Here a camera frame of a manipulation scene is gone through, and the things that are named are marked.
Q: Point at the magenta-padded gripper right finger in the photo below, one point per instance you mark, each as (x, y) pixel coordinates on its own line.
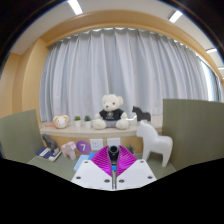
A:
(136, 175)

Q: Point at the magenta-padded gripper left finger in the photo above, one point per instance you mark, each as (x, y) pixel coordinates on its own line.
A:
(91, 175)

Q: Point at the bright blue book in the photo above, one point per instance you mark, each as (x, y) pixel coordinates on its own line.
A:
(91, 156)

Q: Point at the purple round number sign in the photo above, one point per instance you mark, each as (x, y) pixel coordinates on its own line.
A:
(83, 147)

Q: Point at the pink horse figurine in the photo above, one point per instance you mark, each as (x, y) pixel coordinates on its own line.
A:
(69, 150)

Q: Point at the large white horse figurine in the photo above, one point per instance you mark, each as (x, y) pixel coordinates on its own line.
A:
(155, 143)

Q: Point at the light wooden ledge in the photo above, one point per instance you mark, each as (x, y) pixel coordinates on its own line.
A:
(83, 133)

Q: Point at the dark blue book stack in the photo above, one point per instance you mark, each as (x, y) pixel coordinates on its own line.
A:
(48, 154)

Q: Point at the dark grey horse figurine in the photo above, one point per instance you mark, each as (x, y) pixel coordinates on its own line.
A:
(50, 142)

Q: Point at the black horse figurine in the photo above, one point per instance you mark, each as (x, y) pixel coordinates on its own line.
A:
(141, 115)

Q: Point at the cream and orange plush toy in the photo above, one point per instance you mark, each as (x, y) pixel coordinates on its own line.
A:
(61, 121)

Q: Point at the cream teddy bear black shirt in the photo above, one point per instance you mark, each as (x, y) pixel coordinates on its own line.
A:
(111, 115)

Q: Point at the olive green partition panel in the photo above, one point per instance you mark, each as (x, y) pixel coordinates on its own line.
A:
(18, 136)
(196, 133)

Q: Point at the pale grey curtain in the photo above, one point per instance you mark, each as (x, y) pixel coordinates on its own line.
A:
(116, 66)

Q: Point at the ceiling lights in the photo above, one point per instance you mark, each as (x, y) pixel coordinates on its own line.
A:
(75, 6)

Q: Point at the white wall socket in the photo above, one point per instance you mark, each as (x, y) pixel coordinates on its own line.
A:
(113, 141)
(96, 144)

